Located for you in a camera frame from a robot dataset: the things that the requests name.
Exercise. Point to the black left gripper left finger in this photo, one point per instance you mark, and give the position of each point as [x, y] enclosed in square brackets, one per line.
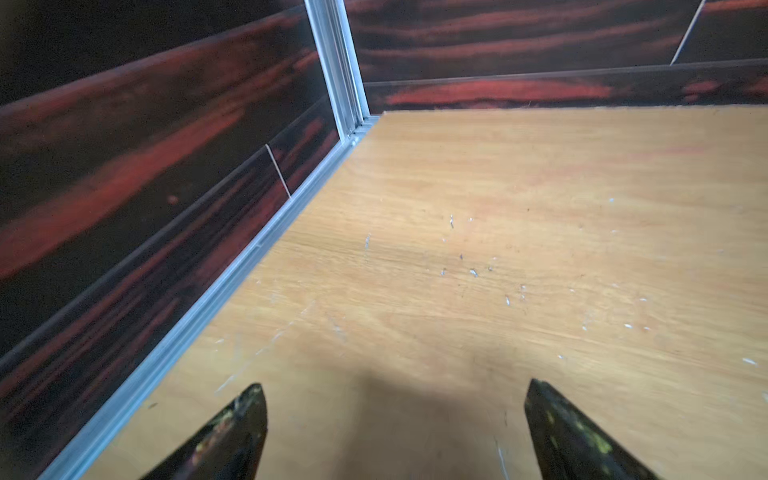
[228, 446]

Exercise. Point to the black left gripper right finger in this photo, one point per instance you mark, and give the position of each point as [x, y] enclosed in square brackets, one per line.
[569, 445]

